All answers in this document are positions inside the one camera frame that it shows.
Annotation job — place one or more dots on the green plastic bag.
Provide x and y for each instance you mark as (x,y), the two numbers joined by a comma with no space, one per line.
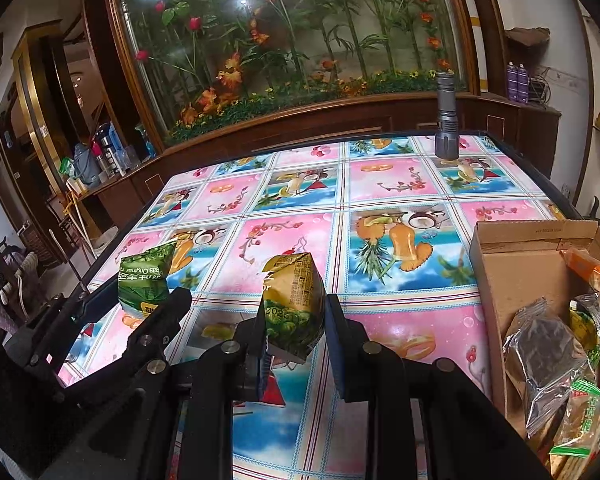
(67,166)

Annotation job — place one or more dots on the yellow green pea snack packet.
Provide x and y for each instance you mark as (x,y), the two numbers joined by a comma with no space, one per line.
(292,310)

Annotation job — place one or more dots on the white gold striped pillar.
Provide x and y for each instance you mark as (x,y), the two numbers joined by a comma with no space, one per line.
(472,10)

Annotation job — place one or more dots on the grey flashlight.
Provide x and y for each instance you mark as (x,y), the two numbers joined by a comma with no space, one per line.
(445,120)

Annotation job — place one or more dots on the blue kettle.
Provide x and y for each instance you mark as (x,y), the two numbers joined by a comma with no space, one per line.
(84,167)

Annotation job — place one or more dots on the orange cracker packet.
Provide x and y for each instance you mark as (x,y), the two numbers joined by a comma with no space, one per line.
(597,272)

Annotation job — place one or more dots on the blue white carton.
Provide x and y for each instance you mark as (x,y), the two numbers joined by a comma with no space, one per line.
(119,140)

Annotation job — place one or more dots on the steel thermos flask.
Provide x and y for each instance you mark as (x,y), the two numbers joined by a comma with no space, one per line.
(105,152)

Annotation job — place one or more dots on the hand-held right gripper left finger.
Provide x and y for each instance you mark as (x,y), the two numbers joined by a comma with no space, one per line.
(252,360)

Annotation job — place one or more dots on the brown wooden wall shelf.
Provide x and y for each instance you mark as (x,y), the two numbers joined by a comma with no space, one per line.
(527,36)

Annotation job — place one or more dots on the cracker packet green ends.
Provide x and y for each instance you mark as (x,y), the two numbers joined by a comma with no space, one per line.
(580,420)

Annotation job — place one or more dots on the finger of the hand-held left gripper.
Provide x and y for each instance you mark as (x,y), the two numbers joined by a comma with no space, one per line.
(92,307)
(165,317)

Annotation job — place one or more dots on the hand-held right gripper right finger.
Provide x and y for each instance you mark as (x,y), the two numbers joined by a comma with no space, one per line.
(345,350)

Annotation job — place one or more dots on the white bucket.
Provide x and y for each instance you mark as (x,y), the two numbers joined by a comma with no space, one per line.
(105,241)

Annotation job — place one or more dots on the cardboard box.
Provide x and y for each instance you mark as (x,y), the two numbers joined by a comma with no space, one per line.
(510,280)

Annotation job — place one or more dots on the glass artificial flower display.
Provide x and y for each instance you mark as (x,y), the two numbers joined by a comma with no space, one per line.
(305,35)

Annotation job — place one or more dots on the blue bottle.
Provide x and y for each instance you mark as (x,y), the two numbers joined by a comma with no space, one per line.
(147,144)

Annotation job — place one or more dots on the yellow snack packet green end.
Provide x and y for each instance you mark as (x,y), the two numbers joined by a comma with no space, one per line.
(582,332)

